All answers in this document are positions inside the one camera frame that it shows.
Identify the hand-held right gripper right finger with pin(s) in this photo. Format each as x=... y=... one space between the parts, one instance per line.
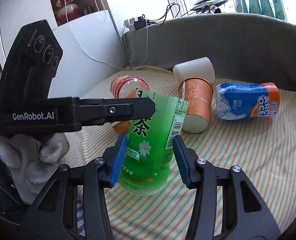
x=181 y=162

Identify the green tea bottle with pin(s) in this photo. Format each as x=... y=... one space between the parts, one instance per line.
x=150 y=160

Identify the striped bed sheet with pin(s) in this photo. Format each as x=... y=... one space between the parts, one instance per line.
x=237 y=160

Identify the red ceramic vase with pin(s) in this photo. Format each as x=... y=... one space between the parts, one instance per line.
x=68 y=11

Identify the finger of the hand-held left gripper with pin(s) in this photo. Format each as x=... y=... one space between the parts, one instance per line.
x=118 y=110

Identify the white plastic cup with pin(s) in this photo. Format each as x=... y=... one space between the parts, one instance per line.
x=195 y=67

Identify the grey padded headboard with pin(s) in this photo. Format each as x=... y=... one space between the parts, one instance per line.
x=213 y=37

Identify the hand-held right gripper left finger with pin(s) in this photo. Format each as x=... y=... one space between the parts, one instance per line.
x=118 y=161

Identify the orange paper cup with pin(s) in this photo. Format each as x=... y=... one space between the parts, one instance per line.
x=196 y=100

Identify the white power strip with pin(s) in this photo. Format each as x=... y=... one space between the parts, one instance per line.
x=129 y=25

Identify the blue and orange bottle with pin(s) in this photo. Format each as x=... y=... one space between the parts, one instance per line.
x=237 y=100

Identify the white cabinet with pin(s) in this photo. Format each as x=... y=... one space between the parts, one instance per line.
x=25 y=5

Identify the person's left hand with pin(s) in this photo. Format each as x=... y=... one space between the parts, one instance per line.
x=30 y=160

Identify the black charger plug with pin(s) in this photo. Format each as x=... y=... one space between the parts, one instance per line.
x=141 y=23

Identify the pink drink bottle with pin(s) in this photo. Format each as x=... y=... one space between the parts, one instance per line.
x=131 y=86

